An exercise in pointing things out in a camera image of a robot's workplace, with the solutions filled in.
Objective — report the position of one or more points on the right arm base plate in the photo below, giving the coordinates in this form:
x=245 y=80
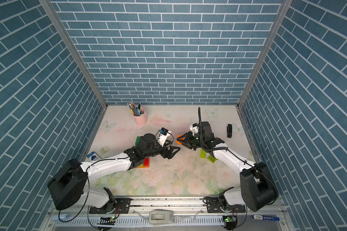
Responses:
x=215 y=205

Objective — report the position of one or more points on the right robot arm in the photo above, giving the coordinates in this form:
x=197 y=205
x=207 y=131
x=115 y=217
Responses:
x=257 y=187

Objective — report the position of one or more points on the blue white card box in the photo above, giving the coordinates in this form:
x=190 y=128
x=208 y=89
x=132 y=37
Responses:
x=92 y=156

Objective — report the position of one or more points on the lime lego brick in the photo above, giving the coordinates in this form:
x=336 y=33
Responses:
x=212 y=159
x=202 y=154

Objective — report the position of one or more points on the red lego brick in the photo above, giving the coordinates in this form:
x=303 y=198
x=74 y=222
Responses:
x=146 y=162

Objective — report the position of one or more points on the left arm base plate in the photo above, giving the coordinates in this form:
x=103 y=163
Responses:
x=117 y=206

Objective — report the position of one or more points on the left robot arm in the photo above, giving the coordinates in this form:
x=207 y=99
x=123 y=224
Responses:
x=71 y=185

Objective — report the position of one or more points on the dark green lego brick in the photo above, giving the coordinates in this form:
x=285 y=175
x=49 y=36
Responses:
x=137 y=140

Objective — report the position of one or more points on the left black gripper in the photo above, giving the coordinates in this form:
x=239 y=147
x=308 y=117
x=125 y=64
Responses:
x=169 y=155

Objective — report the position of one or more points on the grey handheld device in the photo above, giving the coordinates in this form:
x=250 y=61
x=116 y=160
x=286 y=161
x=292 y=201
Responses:
x=158 y=217

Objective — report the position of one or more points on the blue marker pen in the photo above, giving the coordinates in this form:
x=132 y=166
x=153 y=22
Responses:
x=268 y=218

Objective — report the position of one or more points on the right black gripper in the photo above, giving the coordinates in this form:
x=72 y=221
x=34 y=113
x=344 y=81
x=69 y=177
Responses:
x=188 y=140

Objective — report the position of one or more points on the black small box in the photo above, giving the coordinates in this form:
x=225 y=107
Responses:
x=229 y=130

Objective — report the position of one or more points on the pink pen cup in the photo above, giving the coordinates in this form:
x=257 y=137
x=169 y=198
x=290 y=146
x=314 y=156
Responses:
x=141 y=119

